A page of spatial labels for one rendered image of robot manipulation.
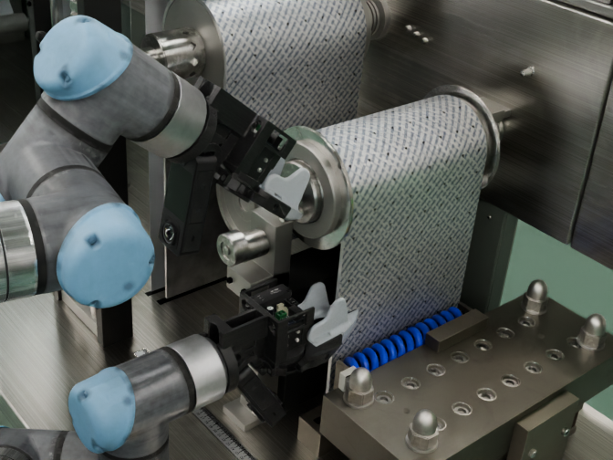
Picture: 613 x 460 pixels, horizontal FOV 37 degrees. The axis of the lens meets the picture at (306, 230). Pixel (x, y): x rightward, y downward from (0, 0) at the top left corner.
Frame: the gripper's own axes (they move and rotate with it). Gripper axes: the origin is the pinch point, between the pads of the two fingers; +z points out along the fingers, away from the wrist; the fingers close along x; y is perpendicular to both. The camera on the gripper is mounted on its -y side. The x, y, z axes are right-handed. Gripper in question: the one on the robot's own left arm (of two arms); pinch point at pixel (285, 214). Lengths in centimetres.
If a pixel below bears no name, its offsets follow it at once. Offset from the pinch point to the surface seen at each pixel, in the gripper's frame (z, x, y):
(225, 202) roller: 8.5, 17.6, -3.5
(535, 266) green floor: 227, 85, 28
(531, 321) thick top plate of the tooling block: 39.1, -13.6, 5.3
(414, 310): 26.1, -5.2, -1.9
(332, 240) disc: 5.1, -3.7, 0.3
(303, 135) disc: -1.7, 2.8, 8.5
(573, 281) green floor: 229, 71, 30
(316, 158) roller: -1.8, -1.0, 7.1
